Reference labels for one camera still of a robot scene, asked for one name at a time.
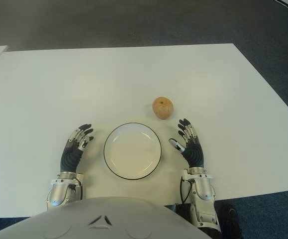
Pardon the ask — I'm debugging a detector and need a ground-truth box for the black box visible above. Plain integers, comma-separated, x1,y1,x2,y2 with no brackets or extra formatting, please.
167,203,192,218

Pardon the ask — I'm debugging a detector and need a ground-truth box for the grey robot torso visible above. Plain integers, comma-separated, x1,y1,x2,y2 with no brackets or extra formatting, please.
0,196,215,239

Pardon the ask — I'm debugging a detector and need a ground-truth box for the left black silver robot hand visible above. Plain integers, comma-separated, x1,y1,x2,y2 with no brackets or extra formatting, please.
60,123,95,173

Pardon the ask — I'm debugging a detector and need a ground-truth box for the yellow red apple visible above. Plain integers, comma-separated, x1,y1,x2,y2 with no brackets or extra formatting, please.
152,96,174,120

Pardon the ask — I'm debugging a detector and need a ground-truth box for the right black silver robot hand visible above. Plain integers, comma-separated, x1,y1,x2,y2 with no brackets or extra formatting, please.
168,119,205,169

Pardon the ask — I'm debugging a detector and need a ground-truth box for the white plate with black rim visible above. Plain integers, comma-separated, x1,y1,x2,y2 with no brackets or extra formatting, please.
103,122,163,180

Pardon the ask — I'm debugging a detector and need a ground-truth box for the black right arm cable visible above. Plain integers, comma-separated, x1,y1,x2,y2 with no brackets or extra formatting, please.
180,176,192,204

